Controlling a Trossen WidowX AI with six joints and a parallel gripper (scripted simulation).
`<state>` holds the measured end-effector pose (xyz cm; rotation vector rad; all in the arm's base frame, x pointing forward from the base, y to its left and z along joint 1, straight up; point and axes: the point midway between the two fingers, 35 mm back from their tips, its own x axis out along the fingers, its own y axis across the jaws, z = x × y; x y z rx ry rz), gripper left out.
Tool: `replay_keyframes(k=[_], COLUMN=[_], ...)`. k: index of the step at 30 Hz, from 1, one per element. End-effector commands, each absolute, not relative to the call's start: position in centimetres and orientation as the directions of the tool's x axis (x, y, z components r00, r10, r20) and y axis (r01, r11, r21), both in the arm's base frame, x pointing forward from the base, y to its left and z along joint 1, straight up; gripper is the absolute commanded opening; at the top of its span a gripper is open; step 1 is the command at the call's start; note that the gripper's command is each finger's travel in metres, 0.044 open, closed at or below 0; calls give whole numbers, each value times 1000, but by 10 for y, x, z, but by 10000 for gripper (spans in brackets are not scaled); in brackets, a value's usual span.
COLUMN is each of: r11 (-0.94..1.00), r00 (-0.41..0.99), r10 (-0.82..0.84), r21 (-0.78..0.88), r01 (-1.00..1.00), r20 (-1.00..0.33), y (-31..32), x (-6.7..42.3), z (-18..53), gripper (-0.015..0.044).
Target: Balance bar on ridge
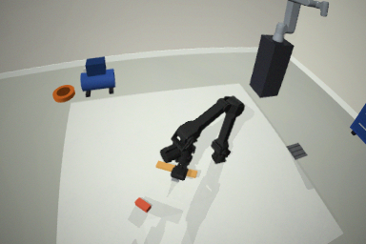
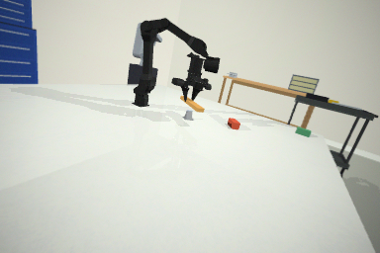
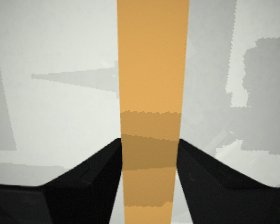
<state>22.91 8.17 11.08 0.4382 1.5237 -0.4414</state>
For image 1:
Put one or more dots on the red rectangular block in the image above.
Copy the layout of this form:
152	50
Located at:
143	205

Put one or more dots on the orange bar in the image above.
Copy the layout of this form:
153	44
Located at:
168	167

